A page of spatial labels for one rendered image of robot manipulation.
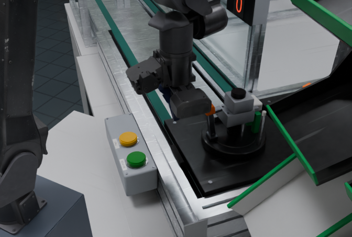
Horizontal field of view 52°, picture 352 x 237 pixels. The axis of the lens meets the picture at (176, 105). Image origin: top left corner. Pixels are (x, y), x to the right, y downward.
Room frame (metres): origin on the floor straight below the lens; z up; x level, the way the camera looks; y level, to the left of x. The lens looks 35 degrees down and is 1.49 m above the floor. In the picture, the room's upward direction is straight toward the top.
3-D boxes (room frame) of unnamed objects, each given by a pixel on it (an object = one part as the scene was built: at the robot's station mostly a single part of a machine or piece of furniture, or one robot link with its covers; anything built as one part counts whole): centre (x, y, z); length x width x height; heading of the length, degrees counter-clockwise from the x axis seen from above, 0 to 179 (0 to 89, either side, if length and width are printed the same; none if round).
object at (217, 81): (0.91, -0.04, 0.91); 0.84 x 0.28 x 0.10; 20
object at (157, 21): (0.57, 0.00, 1.25); 0.09 x 0.06 x 0.07; 134
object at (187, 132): (0.62, -0.13, 0.96); 0.24 x 0.24 x 0.02; 20
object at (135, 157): (0.56, 0.08, 0.96); 0.04 x 0.04 x 0.02
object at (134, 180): (0.62, 0.11, 0.93); 0.21 x 0.07 x 0.06; 20
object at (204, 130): (0.62, -0.13, 0.98); 0.14 x 0.14 x 0.02
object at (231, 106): (0.62, -0.14, 1.06); 0.08 x 0.04 x 0.07; 110
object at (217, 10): (0.60, -0.03, 1.27); 0.12 x 0.08 x 0.11; 134
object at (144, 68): (0.54, 0.05, 1.18); 0.07 x 0.07 x 0.06; 23
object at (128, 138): (0.62, 0.11, 0.96); 0.04 x 0.04 x 0.02
